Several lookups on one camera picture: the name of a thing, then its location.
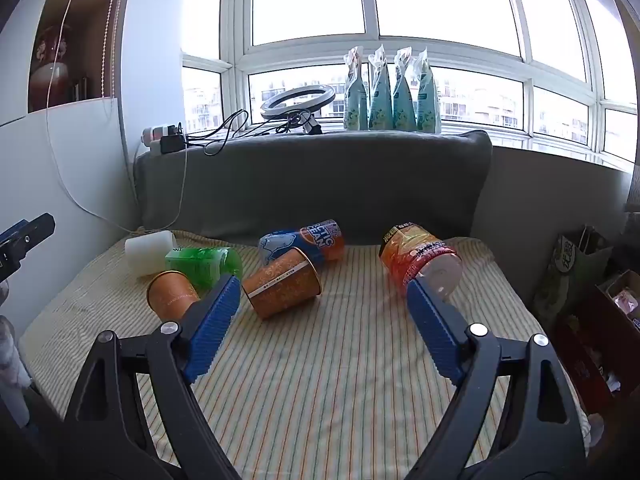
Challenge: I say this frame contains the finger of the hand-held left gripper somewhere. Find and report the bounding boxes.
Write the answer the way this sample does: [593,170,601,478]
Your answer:
[0,212,56,282]

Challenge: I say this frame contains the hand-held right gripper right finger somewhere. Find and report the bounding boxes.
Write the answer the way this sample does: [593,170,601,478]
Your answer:
[404,277,589,480]

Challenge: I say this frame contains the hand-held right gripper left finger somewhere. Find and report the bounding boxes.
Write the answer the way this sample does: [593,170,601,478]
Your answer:
[62,274,243,480]

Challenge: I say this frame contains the large orange patterned cup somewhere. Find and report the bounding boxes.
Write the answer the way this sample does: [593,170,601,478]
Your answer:
[241,247,322,321]

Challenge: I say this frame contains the small orange cup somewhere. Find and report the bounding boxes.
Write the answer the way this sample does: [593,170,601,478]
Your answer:
[146,270,202,321]

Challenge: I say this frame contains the white cup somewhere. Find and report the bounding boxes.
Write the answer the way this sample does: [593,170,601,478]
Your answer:
[124,230,177,279]

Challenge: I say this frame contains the green plastic bottle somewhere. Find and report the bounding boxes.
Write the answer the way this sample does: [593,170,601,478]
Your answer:
[164,246,244,292]

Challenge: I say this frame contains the white cabinet panel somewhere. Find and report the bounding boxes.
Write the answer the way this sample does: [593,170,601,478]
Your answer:
[0,97,142,343]

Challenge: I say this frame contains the grey green paper bag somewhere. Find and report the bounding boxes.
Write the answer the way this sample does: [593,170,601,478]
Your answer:
[531,226,614,332]

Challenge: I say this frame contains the red cardboard box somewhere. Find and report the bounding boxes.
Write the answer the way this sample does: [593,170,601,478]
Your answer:
[554,269,640,413]

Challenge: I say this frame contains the white power strip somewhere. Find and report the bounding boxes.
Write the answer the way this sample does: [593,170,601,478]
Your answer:
[142,125,176,157]

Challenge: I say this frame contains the red vase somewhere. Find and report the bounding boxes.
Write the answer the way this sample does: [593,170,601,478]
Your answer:
[29,25,71,111]

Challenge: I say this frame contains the grey backrest cushion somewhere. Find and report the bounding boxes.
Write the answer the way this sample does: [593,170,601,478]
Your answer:
[134,129,494,250]

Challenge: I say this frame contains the wooden shelf niche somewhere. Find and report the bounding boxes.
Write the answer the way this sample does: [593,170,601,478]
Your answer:
[27,0,139,114]

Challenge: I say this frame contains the green refill pouch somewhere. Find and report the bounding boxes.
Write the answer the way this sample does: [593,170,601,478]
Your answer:
[367,43,394,132]
[342,46,370,132]
[392,47,419,133]
[411,47,444,135]

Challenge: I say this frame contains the white cable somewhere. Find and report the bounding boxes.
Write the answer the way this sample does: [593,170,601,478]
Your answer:
[45,0,147,236]

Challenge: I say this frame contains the black cable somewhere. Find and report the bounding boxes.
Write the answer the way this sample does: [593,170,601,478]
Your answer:
[184,108,313,157]

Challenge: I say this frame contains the white ring light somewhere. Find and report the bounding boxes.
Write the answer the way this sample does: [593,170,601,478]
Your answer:
[259,83,337,136]

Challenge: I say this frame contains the bead chain cord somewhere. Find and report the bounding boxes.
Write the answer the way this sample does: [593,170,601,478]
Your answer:
[101,0,132,99]

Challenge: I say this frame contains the white window frame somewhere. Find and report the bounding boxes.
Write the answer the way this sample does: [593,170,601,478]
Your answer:
[179,0,639,172]

